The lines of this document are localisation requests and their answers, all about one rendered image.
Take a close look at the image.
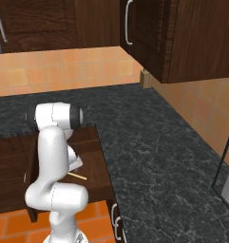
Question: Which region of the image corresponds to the thin yellow straw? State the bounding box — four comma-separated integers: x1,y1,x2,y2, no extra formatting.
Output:
67,172,88,181

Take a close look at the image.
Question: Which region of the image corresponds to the dark wood corner upper cupboard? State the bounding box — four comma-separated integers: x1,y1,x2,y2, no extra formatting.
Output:
119,0,229,84

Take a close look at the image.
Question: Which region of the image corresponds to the silver curved cupboard handle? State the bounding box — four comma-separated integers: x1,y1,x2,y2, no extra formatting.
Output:
124,0,135,47
0,0,9,44

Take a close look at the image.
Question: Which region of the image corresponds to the dark wood upper cupboard door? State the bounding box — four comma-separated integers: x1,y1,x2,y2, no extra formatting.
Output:
0,0,122,54

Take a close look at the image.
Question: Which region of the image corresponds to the silver curved cabinet handle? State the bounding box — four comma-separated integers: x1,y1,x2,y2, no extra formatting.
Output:
110,203,120,230
113,217,128,243

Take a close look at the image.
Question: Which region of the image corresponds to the black and silver appliance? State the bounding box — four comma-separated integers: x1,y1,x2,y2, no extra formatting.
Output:
211,117,229,216

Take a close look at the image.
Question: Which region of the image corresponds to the light wood trim block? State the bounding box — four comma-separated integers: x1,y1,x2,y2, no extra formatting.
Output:
140,68,152,90

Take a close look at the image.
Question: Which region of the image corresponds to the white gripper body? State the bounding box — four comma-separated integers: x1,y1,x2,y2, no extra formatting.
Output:
67,155,85,172

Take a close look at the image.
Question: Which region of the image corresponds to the dark wood lower cabinet front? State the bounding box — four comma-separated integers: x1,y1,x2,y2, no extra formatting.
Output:
0,135,29,216

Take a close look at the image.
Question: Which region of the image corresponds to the dark wood open drawer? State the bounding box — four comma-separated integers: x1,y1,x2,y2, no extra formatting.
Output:
19,123,116,223

